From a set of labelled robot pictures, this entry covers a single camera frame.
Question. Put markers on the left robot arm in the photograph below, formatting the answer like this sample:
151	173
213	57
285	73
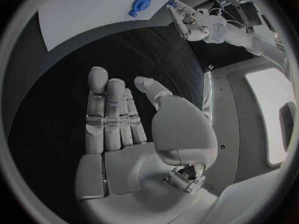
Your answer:
236	35

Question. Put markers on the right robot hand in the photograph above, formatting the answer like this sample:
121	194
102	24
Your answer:
130	168

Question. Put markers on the white task board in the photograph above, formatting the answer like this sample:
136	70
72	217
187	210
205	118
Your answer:
88	13

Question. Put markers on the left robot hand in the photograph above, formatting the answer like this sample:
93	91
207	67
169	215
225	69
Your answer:
195	31

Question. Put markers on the workshop desk with equipment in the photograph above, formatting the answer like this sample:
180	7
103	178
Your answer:
236	3

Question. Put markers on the blue gear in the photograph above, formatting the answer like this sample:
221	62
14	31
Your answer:
140	3

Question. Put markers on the blue peg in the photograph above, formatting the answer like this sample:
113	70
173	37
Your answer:
171	3

